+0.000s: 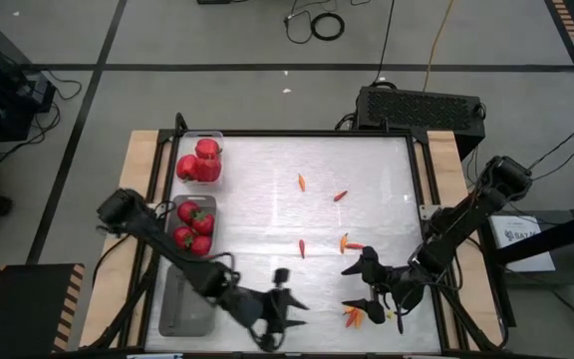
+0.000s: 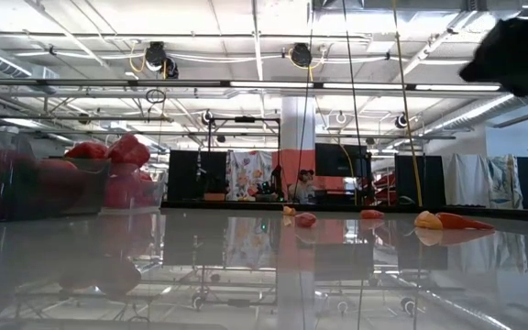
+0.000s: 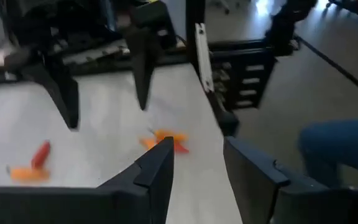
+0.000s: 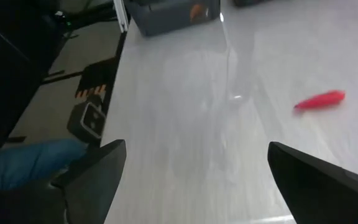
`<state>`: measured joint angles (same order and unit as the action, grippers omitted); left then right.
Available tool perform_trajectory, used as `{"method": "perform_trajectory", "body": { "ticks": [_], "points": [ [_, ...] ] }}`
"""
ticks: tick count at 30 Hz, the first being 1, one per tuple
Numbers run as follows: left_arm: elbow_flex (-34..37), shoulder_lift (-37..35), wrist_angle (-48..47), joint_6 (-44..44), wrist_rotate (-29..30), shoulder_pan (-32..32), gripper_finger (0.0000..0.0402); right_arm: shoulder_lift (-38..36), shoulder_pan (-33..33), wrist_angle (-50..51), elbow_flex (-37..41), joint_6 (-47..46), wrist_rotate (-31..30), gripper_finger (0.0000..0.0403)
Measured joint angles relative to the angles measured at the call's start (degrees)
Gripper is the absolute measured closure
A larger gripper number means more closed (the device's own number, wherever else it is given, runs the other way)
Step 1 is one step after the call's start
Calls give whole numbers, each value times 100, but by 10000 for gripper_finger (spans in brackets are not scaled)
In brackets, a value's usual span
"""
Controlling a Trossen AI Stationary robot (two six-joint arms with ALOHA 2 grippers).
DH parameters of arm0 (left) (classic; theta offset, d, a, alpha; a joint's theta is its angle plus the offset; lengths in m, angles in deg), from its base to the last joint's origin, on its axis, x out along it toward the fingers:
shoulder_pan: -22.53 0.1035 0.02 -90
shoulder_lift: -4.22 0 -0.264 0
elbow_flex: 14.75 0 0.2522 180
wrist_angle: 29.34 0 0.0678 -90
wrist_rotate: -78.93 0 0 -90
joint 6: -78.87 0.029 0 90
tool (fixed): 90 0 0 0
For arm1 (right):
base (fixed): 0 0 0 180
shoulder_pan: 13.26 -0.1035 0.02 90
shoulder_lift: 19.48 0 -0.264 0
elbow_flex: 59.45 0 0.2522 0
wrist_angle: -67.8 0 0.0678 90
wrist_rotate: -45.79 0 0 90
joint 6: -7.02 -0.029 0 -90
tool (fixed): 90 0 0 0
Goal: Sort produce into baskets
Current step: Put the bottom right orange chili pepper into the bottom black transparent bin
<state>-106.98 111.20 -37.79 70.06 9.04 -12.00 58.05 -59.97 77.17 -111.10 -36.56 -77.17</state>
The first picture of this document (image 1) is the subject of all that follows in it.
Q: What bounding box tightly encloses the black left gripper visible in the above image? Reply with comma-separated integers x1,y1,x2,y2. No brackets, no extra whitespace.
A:
246,287,311,345

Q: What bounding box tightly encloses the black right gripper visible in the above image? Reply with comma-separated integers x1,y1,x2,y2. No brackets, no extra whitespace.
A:
341,246,423,325

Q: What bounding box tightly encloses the red bell pepper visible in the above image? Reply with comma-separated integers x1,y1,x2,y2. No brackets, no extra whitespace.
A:
175,154,199,181
195,157,222,183
194,138,222,160

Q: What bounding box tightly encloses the grey translucent plastic container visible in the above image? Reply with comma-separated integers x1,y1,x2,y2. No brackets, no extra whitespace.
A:
157,263,217,338
166,193,217,261

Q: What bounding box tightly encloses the wooden table side board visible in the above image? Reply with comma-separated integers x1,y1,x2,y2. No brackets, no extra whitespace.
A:
425,130,505,345
78,130,161,349

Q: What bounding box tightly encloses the white printed box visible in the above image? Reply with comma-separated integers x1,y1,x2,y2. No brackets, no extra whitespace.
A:
488,213,557,273

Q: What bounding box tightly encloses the black computer case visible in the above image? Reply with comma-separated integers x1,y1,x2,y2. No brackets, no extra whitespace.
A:
355,85,486,161

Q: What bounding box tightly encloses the black stand beam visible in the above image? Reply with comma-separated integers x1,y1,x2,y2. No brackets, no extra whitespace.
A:
495,206,574,266

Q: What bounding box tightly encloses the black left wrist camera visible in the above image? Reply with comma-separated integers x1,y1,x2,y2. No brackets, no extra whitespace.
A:
272,267,292,290

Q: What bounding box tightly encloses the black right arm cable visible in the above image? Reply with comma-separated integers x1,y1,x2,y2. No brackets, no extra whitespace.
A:
374,283,435,336

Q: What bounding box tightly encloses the black metal table frame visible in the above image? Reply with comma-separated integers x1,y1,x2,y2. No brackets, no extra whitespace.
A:
137,112,515,356

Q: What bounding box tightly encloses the black hanging cable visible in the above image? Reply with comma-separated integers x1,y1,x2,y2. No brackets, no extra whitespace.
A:
374,0,397,85

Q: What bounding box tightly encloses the yellow hanging cable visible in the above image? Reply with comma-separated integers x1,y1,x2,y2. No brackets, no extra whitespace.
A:
422,0,455,93

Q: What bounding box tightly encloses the coiled black cable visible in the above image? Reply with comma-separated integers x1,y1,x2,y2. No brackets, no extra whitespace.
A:
310,12,346,42

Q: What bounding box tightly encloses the black cable with plug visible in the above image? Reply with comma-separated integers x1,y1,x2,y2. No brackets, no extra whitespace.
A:
283,0,341,45

